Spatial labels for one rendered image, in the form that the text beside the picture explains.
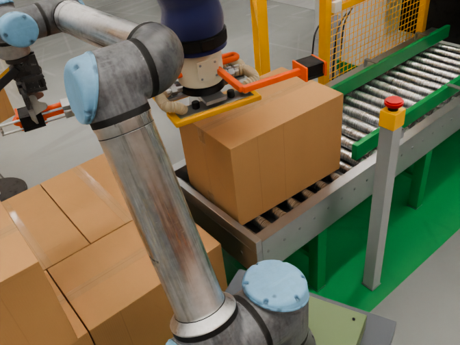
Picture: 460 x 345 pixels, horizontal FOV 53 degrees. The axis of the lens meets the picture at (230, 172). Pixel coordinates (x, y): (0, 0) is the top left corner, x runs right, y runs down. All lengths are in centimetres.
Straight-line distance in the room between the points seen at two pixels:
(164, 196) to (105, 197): 144
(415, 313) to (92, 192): 164
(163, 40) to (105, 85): 15
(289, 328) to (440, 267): 164
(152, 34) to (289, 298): 61
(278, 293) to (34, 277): 78
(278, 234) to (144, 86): 116
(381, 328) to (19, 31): 126
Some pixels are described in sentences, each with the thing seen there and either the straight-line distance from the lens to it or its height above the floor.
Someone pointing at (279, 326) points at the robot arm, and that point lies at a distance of 107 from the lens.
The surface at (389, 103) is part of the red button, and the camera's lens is 181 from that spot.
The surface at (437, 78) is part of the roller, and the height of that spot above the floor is 54.
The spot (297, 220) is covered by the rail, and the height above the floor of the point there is 58.
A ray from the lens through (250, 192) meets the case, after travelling 191.
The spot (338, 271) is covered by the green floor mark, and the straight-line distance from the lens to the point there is 253.
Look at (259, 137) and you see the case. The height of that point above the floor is 94.
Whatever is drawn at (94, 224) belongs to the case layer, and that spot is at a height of 54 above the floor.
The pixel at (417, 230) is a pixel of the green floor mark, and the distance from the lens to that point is 281.
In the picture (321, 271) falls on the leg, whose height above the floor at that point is 13.
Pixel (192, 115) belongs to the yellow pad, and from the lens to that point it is 165.
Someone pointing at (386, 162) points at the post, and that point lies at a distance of 194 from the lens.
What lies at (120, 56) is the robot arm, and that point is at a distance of 86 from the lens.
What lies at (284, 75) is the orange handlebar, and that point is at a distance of 158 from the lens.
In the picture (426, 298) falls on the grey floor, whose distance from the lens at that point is 250.
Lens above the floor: 191
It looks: 37 degrees down
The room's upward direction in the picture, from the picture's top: 7 degrees counter-clockwise
